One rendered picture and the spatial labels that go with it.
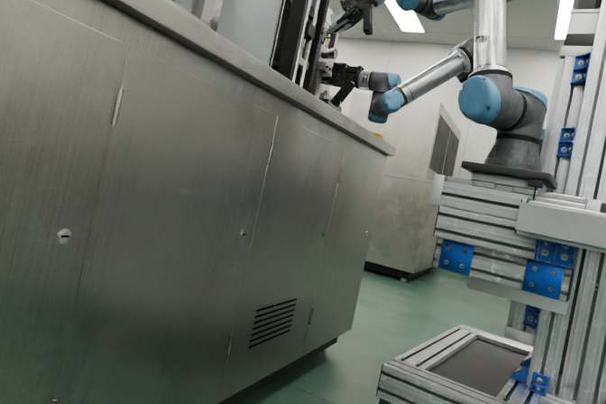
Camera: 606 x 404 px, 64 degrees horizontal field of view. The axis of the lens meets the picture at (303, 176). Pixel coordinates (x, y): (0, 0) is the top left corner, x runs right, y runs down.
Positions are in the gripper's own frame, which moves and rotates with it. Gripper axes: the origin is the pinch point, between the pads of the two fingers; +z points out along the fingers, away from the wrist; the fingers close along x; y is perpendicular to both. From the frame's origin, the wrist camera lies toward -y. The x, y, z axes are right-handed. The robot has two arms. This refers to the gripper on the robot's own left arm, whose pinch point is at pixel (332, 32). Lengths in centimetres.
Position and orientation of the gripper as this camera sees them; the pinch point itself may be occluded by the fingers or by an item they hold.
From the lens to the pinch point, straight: 199.9
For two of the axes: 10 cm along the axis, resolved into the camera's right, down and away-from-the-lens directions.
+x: -4.1, -1.0, -9.1
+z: -8.1, 4.9, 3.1
